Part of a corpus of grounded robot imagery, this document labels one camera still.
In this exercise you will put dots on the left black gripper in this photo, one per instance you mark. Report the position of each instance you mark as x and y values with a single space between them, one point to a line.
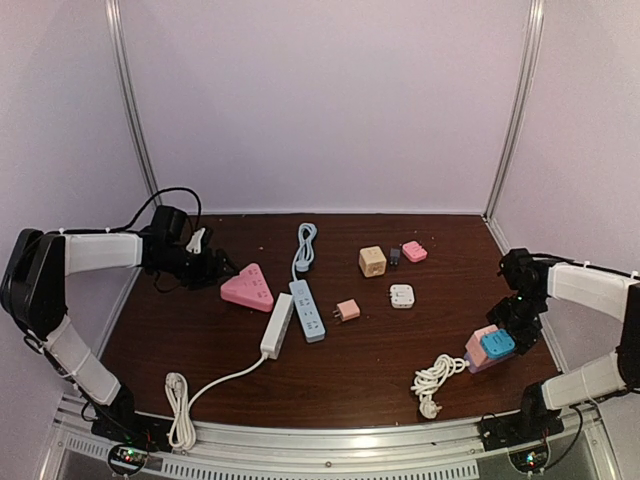
207 274

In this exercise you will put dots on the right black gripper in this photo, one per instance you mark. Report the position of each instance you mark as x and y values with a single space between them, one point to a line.
525 340

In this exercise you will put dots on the blue cube adapter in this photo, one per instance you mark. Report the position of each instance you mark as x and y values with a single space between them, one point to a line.
498 344

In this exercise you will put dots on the light pink cube adapter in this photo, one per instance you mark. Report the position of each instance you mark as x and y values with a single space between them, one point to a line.
476 354

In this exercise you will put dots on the white power strip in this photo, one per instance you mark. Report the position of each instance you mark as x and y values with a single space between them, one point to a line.
277 327

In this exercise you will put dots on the light blue power strip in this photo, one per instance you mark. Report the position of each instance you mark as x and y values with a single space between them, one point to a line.
308 314

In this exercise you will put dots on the small white cube adapter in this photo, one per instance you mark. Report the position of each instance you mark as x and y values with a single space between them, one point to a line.
401 296

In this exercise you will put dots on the pink plug adapter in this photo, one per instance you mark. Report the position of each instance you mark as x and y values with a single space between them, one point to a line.
414 251

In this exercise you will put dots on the light pink usb charger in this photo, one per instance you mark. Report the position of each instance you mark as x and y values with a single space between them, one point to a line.
346 311

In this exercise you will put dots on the black plug adapter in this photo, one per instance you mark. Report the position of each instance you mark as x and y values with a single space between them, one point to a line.
394 256

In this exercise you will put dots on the beige cube socket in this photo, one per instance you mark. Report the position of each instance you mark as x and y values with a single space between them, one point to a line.
372 261

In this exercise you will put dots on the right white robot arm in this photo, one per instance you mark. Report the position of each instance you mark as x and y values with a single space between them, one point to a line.
610 292

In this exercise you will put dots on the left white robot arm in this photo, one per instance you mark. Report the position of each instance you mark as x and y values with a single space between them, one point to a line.
33 290

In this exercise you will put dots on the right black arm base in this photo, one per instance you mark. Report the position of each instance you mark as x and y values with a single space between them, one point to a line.
533 422

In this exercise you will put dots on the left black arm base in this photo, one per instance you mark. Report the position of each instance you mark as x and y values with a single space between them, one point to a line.
119 422

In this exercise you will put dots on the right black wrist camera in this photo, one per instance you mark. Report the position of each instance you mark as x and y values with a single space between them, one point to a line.
520 270

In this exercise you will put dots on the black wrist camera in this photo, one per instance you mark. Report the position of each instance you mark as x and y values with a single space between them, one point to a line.
167 224
520 270

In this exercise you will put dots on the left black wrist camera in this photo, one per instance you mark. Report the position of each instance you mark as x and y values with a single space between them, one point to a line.
167 224

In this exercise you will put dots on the aluminium front rail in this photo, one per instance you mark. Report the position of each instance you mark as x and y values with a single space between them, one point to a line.
443 450

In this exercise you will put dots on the left aluminium frame post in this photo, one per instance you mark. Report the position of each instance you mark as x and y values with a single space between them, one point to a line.
131 109

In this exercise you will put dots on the aluminium frame post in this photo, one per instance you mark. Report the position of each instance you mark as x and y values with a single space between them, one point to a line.
131 109
529 60

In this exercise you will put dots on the right aluminium frame post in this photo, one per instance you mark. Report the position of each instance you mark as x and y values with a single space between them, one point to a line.
529 60

